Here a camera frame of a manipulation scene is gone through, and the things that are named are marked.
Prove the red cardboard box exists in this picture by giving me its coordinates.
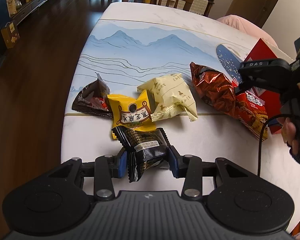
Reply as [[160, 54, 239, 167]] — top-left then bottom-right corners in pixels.
[[231, 37, 294, 136]]

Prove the blue mountain table runner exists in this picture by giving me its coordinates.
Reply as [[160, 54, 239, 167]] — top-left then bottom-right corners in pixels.
[[65, 20, 257, 115]]

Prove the brown m&m candy bag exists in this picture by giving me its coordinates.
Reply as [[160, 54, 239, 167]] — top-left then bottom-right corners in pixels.
[[71, 74, 113, 118]]

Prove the brown paper gift bag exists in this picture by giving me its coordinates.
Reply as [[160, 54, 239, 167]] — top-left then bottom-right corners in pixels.
[[1, 21, 20, 49]]

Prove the dark red foil snack bag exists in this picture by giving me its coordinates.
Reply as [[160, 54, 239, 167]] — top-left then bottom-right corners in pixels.
[[190, 62, 237, 119]]

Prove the black gold snack packet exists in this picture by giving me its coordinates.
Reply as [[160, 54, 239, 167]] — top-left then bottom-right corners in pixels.
[[112, 126, 170, 183]]

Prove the red chinese snack packet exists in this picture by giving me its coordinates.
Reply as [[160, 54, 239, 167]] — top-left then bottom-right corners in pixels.
[[236, 91, 268, 139]]

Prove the person's right hand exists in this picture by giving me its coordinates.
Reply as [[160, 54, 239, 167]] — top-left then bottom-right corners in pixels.
[[277, 83, 300, 155]]

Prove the pink cushion on chair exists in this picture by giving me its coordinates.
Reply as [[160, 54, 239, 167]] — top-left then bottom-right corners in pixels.
[[217, 15, 278, 48]]

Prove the yellow black sesame packet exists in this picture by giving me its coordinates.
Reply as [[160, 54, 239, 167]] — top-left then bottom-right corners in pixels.
[[107, 90, 156, 132]]

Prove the cream yellow pastry packet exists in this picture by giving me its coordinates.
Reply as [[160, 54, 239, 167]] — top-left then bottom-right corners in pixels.
[[137, 73, 198, 122]]

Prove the black cable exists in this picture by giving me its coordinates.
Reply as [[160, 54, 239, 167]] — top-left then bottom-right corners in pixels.
[[257, 113, 294, 178]]

